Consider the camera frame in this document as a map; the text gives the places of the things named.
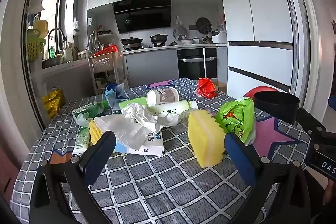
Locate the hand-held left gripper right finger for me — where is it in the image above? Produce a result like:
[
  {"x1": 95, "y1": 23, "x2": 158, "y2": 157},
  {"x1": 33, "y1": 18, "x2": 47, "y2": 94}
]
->
[{"x1": 224, "y1": 132, "x2": 311, "y2": 224}]

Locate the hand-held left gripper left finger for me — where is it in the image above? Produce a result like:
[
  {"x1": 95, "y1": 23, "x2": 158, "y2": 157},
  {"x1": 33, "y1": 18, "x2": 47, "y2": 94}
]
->
[{"x1": 30, "y1": 130, "x2": 117, "y2": 224}]

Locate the black trash bin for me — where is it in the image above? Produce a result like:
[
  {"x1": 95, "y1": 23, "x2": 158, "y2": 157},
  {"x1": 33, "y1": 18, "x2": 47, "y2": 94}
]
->
[{"x1": 253, "y1": 91, "x2": 300, "y2": 125}]

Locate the yellow white-striped sponge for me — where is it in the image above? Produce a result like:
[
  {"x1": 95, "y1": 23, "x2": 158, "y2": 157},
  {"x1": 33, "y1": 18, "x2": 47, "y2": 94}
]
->
[{"x1": 188, "y1": 111, "x2": 227, "y2": 168}]

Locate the green white carton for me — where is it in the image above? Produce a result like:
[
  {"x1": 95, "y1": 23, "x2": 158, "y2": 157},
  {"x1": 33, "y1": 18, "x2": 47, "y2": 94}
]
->
[{"x1": 72, "y1": 126, "x2": 91, "y2": 155}]

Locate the yellow waffle dish cloth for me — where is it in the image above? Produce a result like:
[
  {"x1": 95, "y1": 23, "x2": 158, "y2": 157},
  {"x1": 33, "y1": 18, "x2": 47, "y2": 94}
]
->
[{"x1": 89, "y1": 120, "x2": 101, "y2": 146}]

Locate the translucent white plastic bag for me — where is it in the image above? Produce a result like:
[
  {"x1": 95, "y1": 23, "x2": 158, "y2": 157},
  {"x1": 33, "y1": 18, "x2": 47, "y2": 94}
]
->
[{"x1": 94, "y1": 114, "x2": 149, "y2": 150}]

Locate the green plastic bag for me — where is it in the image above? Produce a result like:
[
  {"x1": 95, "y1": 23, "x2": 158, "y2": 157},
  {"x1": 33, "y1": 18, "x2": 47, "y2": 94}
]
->
[{"x1": 215, "y1": 97, "x2": 256, "y2": 146}]

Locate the crushed green plastic bottle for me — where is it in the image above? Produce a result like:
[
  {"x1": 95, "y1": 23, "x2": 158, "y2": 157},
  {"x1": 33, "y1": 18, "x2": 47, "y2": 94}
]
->
[{"x1": 72, "y1": 102, "x2": 109, "y2": 127}]

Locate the white blue paper box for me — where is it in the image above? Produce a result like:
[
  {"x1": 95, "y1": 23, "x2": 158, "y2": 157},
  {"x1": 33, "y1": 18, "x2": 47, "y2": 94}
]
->
[{"x1": 113, "y1": 130, "x2": 164, "y2": 156}]

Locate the crumpled white tissue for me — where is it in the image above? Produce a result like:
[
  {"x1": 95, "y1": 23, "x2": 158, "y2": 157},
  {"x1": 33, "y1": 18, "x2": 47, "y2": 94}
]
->
[{"x1": 121, "y1": 103, "x2": 163, "y2": 132}]

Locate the red round stool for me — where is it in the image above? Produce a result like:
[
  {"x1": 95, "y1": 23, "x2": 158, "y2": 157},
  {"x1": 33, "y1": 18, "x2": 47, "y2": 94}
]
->
[{"x1": 244, "y1": 86, "x2": 280, "y2": 100}]

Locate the blue plastic bag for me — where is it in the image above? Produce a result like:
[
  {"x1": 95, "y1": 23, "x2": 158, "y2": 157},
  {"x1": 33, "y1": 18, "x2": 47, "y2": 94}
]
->
[{"x1": 104, "y1": 83, "x2": 129, "y2": 110}]

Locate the yellow shiny bag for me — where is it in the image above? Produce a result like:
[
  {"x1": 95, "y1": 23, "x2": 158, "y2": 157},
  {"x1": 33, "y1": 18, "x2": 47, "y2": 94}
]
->
[{"x1": 43, "y1": 88, "x2": 66, "y2": 118}]

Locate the brown cardboard box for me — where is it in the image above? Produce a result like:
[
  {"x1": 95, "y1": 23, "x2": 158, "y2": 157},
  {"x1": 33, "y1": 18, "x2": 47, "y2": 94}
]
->
[{"x1": 210, "y1": 81, "x2": 228, "y2": 93}]

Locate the clear plastic wrapper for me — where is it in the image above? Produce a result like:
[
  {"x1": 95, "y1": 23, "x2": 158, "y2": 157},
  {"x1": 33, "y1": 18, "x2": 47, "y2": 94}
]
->
[{"x1": 159, "y1": 112, "x2": 190, "y2": 128}]

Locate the red plastic bag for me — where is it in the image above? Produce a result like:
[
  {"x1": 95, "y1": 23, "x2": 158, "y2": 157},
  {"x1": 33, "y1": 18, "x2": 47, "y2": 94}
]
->
[{"x1": 195, "y1": 77, "x2": 218, "y2": 100}]

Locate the white plastic bottle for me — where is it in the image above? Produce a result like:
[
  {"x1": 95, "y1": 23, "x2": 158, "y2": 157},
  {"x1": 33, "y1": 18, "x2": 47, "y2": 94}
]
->
[{"x1": 147, "y1": 100, "x2": 198, "y2": 119}]

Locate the white paper cup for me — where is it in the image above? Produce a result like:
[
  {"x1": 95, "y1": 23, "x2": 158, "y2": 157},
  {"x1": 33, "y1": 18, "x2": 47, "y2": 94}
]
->
[{"x1": 146, "y1": 87, "x2": 180, "y2": 107}]

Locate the beige storage trolley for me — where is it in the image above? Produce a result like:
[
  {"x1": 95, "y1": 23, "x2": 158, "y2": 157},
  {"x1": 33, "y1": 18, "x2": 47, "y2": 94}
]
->
[{"x1": 88, "y1": 52, "x2": 129, "y2": 94}]

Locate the white mop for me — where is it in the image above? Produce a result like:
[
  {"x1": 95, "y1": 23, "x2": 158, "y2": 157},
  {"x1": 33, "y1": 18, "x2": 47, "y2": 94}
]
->
[{"x1": 202, "y1": 48, "x2": 208, "y2": 79}]

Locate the grey kitchen base cabinet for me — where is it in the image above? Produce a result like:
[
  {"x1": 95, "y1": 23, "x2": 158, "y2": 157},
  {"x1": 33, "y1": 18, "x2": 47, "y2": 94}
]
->
[{"x1": 123, "y1": 44, "x2": 229, "y2": 89}]

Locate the black built-in oven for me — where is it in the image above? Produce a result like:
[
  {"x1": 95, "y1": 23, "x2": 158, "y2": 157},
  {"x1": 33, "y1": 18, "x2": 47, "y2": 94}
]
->
[{"x1": 177, "y1": 48, "x2": 218, "y2": 81}]

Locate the red plastic basket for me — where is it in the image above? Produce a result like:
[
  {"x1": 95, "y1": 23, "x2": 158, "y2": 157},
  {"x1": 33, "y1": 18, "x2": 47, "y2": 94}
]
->
[{"x1": 94, "y1": 46, "x2": 118, "y2": 57}]

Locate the white refrigerator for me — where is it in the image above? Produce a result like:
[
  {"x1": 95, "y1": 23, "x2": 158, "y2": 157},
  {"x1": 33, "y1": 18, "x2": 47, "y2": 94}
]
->
[{"x1": 219, "y1": 0, "x2": 294, "y2": 93}]

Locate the metal utensil rack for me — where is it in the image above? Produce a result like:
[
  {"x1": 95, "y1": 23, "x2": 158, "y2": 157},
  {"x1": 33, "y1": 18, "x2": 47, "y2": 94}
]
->
[{"x1": 89, "y1": 31, "x2": 101, "y2": 52}]

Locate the black arched faucet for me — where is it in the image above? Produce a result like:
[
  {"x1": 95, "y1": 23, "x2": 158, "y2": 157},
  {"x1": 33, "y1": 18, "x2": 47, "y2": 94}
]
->
[{"x1": 47, "y1": 28, "x2": 67, "y2": 56}]

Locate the white rice cooker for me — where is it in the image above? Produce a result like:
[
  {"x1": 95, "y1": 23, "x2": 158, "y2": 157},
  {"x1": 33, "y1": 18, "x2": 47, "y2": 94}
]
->
[{"x1": 211, "y1": 31, "x2": 227, "y2": 44}]

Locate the green plastic basket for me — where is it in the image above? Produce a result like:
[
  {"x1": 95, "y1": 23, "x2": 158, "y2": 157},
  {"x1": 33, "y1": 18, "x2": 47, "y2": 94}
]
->
[{"x1": 27, "y1": 28, "x2": 46, "y2": 62}]

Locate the black wok on stove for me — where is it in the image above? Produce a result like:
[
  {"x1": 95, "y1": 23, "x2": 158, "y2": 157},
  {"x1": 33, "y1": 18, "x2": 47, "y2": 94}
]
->
[{"x1": 150, "y1": 34, "x2": 168, "y2": 46}]

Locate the black round hanging pan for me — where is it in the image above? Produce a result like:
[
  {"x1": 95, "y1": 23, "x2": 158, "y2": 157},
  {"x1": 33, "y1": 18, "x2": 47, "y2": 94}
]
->
[{"x1": 196, "y1": 17, "x2": 213, "y2": 35}]

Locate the round metal steamer rack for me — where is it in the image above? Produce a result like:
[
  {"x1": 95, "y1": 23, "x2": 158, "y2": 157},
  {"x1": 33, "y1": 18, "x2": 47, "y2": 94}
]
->
[{"x1": 173, "y1": 26, "x2": 187, "y2": 41}]

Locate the yellow plastic basket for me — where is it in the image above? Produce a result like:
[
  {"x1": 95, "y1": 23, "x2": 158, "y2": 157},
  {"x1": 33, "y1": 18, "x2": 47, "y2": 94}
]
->
[{"x1": 34, "y1": 20, "x2": 48, "y2": 38}]

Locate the black range hood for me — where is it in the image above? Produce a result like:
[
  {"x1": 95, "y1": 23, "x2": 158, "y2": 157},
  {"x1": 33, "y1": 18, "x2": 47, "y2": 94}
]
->
[{"x1": 112, "y1": 0, "x2": 172, "y2": 34}]

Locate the grey sliding door frame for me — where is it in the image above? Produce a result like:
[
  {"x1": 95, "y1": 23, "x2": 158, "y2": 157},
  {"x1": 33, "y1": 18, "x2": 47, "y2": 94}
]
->
[{"x1": 268, "y1": 0, "x2": 313, "y2": 119}]

